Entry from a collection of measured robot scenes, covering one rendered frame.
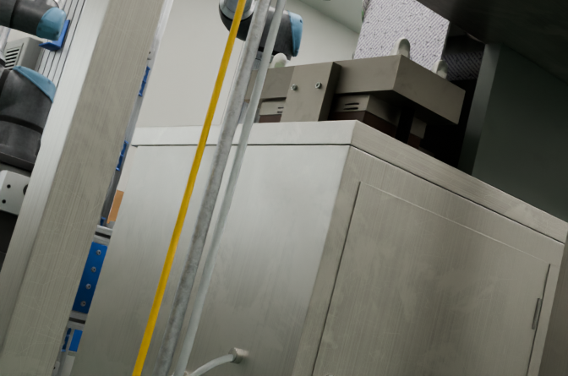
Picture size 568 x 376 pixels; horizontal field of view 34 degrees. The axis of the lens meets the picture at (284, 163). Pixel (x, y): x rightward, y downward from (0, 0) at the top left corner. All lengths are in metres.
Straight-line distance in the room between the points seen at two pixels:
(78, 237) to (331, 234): 0.52
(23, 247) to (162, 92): 4.85
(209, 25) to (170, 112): 0.62
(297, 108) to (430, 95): 0.23
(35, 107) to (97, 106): 1.46
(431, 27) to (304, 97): 0.31
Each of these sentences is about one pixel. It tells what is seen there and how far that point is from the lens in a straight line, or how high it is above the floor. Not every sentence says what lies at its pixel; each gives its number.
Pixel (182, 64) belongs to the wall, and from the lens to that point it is 5.87.
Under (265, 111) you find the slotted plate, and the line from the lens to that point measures 1.71.
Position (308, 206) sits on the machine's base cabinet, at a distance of 1.42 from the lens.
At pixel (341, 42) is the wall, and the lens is 6.67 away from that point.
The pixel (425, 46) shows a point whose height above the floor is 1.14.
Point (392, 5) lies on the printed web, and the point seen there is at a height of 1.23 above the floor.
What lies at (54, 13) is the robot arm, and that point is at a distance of 2.21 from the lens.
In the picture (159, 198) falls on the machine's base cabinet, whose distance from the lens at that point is 1.78.
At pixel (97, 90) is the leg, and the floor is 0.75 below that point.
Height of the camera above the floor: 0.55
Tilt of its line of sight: 11 degrees up
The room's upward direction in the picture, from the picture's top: 15 degrees clockwise
